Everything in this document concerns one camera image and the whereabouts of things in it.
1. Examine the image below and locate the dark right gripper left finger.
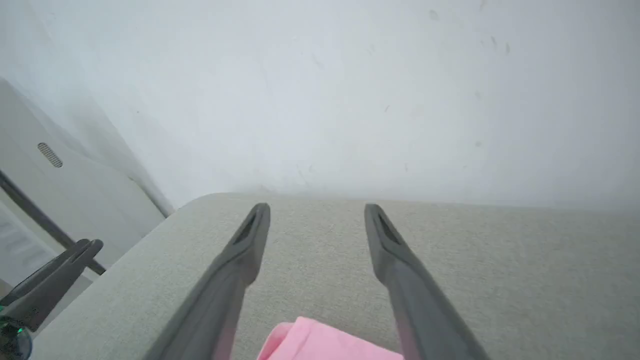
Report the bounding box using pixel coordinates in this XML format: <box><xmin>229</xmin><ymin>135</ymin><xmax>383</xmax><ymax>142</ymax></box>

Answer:
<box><xmin>142</xmin><ymin>202</ymin><xmax>272</xmax><ymax>360</ymax></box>

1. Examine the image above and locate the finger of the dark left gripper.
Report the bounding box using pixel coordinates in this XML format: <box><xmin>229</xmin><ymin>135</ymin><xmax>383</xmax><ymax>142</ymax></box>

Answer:
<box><xmin>0</xmin><ymin>239</ymin><xmax>105</xmax><ymax>332</ymax></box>
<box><xmin>0</xmin><ymin>238</ymin><xmax>92</xmax><ymax>307</ymax></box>

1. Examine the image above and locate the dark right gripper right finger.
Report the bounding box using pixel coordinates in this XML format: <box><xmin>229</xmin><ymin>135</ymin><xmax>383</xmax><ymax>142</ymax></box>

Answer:
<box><xmin>363</xmin><ymin>202</ymin><xmax>491</xmax><ymax>360</ymax></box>

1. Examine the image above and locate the pink cloth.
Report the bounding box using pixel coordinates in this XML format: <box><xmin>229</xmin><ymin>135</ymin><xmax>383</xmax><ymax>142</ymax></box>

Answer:
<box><xmin>256</xmin><ymin>315</ymin><xmax>405</xmax><ymax>360</ymax></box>

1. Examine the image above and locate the dark floor strip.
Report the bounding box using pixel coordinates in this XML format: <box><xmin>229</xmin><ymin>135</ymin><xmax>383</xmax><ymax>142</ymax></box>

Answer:
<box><xmin>0</xmin><ymin>169</ymin><xmax>107</xmax><ymax>276</ymax></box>

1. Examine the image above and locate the white panel with vent slot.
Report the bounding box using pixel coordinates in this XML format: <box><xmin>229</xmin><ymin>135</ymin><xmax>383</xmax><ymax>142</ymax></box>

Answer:
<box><xmin>0</xmin><ymin>77</ymin><xmax>174</xmax><ymax>281</ymax></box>

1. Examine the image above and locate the grey-green fabric sofa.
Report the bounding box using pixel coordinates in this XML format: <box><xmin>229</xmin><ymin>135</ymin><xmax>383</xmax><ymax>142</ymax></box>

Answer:
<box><xmin>30</xmin><ymin>192</ymin><xmax>640</xmax><ymax>360</ymax></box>

